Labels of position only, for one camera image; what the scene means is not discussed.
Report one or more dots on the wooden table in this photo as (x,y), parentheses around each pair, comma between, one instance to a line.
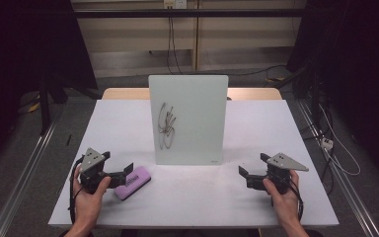
(253,93)

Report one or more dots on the white wall socket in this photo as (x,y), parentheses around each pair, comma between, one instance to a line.
(175,3)

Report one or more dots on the white power adapter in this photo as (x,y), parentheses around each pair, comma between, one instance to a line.
(326,143)

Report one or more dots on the person's right hand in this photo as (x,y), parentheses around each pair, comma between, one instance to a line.
(286,205)

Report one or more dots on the black curtain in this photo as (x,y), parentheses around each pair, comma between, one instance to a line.
(358,65)
(19,59)

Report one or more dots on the black horizontal metal bar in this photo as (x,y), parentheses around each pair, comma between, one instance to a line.
(210,13)

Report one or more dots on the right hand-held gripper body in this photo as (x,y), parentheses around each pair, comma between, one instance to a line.
(281,162)

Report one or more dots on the yellow vertical post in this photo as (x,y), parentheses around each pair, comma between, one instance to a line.
(195,36)

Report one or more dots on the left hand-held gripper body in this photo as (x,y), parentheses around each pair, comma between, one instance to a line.
(91,160)

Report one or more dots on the black metal stand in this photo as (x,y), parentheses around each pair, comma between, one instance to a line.
(44,105)

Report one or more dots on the aluminium floor rail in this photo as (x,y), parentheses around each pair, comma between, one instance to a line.
(23,177)
(339,171)

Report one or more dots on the person's left hand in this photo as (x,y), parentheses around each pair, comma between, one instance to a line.
(89,204)

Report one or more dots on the white glass whiteboard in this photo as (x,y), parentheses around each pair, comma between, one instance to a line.
(194,118)

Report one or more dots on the white table cover sheet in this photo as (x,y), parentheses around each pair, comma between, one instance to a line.
(253,138)

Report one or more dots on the purple whiteboard eraser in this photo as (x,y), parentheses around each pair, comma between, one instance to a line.
(135,184)

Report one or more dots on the yellow floor tape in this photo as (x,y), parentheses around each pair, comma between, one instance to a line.
(34,107)

